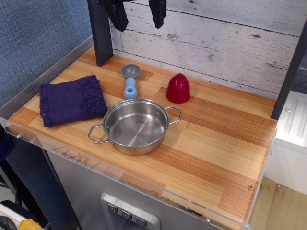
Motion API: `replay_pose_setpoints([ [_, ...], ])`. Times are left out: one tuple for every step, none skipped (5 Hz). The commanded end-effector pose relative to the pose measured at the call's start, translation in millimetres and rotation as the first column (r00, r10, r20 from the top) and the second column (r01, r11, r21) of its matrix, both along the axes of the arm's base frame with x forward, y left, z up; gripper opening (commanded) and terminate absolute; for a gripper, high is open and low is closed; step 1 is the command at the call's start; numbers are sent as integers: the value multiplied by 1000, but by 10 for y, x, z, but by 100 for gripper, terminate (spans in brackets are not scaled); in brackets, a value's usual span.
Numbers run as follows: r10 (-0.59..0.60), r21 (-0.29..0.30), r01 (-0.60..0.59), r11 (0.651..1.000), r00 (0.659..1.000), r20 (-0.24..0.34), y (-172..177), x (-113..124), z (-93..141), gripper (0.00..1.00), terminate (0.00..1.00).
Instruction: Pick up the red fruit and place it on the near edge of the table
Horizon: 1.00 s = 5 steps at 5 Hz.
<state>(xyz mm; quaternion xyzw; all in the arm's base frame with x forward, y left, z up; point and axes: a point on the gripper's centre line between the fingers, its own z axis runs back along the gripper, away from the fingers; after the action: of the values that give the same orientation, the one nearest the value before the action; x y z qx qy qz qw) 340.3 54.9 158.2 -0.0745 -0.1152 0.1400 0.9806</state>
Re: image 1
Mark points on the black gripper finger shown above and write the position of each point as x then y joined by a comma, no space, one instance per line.
158,9
116,13

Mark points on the red toy fruit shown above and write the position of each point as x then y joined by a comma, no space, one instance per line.
178,90

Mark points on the clear acrylic edge guard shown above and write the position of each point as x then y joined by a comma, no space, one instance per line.
81,180

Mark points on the blue grey toy scoop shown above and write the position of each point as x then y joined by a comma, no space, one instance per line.
130,72

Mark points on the purple folded towel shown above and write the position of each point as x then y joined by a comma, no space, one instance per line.
71,101

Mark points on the stainless steel pot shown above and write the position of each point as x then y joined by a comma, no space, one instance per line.
137,126

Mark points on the white appliance at right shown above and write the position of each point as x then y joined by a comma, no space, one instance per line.
287,160

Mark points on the silver button control panel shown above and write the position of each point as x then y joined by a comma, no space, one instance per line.
121,215

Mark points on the yellow black object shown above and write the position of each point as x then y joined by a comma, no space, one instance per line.
29,224

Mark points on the left dark post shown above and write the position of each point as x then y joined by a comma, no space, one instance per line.
100,32

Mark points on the dark post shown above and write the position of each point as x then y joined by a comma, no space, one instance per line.
100,32
290,76

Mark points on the right dark post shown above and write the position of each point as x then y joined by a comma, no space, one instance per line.
290,76

